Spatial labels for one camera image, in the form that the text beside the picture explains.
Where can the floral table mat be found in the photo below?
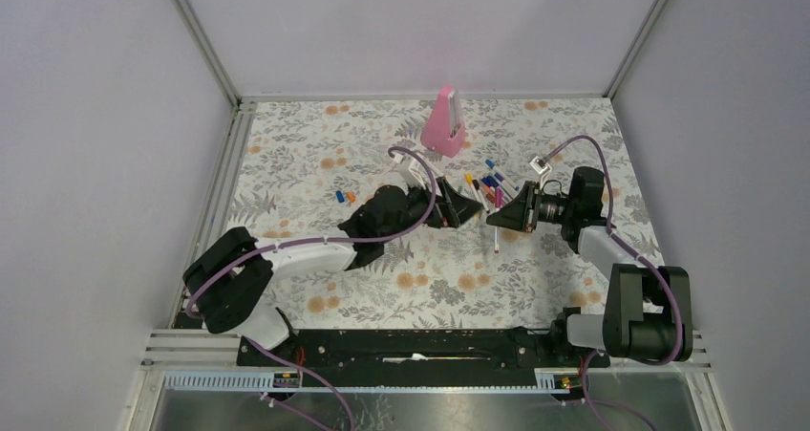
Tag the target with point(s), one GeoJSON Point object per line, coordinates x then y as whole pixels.
{"type": "Point", "coordinates": [298, 154]}

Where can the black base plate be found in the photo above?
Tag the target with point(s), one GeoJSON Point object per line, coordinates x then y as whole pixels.
{"type": "Point", "coordinates": [490, 359]}

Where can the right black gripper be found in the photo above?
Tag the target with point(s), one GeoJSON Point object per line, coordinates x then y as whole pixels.
{"type": "Point", "coordinates": [518, 213]}

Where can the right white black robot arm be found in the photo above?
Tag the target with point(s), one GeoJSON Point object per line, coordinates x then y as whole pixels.
{"type": "Point", "coordinates": [647, 315]}

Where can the pink metronome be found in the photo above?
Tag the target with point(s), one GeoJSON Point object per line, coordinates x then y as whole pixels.
{"type": "Point", "coordinates": [444, 131]}

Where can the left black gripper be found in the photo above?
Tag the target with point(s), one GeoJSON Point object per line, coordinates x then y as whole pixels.
{"type": "Point", "coordinates": [451, 208]}

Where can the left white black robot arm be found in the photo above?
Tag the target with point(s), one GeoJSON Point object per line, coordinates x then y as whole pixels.
{"type": "Point", "coordinates": [226, 283]}

